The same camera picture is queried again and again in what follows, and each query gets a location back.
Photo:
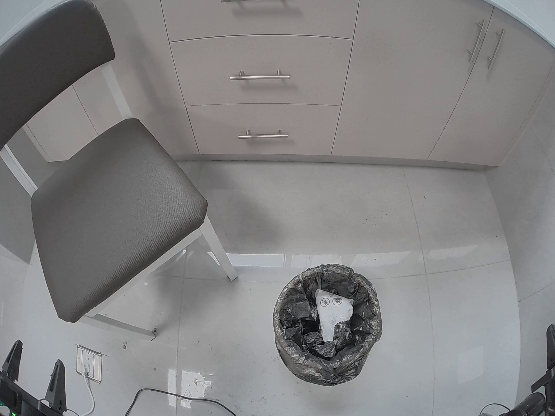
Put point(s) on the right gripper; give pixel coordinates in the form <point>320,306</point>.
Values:
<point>549,401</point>

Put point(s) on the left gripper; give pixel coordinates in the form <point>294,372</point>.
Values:
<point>26,399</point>

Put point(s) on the white printed wrapper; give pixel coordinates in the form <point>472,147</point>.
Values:
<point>331,314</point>

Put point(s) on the black plastic bag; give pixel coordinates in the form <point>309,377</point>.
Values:
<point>299,362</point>

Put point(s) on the crumpled black plastic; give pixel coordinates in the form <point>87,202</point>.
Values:
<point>323,347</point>

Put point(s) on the dark grey padded chair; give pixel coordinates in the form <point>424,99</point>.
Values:
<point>117,197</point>

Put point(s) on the beige cabinet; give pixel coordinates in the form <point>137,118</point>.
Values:
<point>260,59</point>

